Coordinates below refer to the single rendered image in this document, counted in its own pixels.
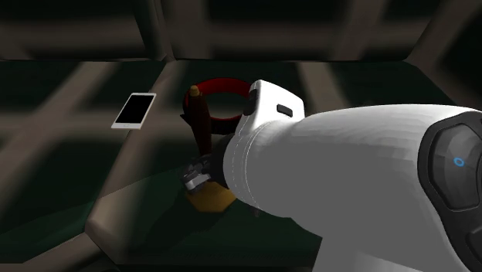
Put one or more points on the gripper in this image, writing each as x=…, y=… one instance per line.
x=217, y=165

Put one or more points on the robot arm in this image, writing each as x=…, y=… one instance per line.
x=339, y=162

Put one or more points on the yellow hexagonal object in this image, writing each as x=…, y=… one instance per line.
x=211, y=199

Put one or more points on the dark plaid sofa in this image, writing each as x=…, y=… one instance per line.
x=143, y=162

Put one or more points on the dark red pen, tan tip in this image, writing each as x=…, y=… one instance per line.
x=200, y=120

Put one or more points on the white smartphone with black screen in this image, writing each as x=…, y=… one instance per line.
x=134, y=110

